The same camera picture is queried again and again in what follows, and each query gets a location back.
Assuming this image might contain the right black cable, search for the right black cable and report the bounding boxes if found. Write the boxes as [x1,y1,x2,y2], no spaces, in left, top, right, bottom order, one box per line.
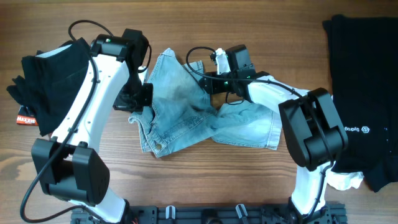
[185,46,335,218]

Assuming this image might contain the orange Maxxis label card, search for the orange Maxxis label card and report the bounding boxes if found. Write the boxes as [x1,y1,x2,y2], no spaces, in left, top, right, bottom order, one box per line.
[16,105,38,126]

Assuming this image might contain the light blue denim shorts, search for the light blue denim shorts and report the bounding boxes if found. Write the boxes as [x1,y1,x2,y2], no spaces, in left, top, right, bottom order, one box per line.
[129,48,282,157]

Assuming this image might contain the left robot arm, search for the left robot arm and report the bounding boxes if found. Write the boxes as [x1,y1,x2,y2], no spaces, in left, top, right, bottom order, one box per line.
[31,29,153,223]

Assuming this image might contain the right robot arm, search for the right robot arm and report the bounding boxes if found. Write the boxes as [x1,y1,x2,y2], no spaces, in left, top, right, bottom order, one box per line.
[199,44,348,223]

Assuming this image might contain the white and black garment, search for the white and black garment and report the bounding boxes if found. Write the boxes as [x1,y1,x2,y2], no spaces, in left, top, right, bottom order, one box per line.
[326,171,364,191]

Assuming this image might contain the left black cable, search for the left black cable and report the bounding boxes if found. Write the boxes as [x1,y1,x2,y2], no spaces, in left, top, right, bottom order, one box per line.
[19,19,114,224]

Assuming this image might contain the black cable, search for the black cable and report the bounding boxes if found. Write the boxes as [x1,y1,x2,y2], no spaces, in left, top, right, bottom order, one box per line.
[185,46,335,218]
[19,19,114,224]

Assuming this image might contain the black shirt with logo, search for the black shirt with logo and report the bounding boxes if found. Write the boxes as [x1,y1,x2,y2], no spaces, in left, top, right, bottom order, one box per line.
[323,14,397,192]

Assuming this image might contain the folded black garment stack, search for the folded black garment stack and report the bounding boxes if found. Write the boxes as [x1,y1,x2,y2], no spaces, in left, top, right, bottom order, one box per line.
[7,38,90,136]

